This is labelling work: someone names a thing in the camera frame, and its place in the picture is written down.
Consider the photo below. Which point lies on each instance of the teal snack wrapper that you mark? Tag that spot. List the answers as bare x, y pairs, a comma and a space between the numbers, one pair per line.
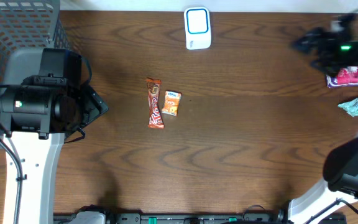
350, 107

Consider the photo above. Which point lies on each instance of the white barcode scanner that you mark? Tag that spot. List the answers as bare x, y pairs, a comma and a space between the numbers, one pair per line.
197, 28

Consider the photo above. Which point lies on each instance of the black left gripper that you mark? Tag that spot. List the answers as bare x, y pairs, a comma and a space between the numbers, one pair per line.
95, 101

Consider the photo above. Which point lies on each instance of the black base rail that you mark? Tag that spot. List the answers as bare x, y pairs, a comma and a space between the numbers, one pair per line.
96, 214

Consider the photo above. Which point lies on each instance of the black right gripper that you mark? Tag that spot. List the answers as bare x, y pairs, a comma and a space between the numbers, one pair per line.
325, 37

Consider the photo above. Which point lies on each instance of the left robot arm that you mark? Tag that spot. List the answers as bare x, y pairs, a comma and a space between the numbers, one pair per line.
36, 117

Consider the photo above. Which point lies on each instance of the red chocolate bar wrapper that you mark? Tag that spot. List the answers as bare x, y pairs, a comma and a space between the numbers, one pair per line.
155, 118

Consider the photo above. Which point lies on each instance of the grey plastic mesh basket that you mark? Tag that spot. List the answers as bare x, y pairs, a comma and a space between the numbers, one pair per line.
27, 28

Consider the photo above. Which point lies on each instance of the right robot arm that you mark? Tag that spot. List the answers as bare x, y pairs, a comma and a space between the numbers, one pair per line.
337, 188

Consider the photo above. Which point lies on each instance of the pink purple tissue pack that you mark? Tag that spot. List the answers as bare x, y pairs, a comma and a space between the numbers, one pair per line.
346, 77

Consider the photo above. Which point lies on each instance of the orange snack packet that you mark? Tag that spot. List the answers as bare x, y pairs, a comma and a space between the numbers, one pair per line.
171, 103

